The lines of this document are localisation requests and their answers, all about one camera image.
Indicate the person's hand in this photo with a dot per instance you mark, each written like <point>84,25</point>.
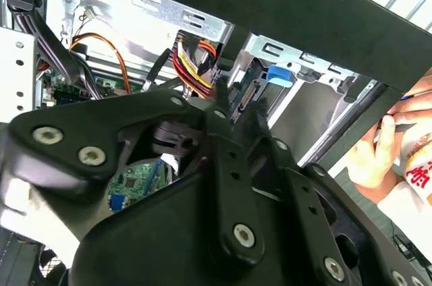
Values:
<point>371,164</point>

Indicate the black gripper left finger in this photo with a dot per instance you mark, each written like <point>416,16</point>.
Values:
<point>67,131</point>

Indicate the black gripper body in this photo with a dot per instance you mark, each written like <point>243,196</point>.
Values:
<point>152,249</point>

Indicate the hard disk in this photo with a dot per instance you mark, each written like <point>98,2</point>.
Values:
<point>280,75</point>

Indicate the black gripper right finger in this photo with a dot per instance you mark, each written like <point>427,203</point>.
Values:
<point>303,198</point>

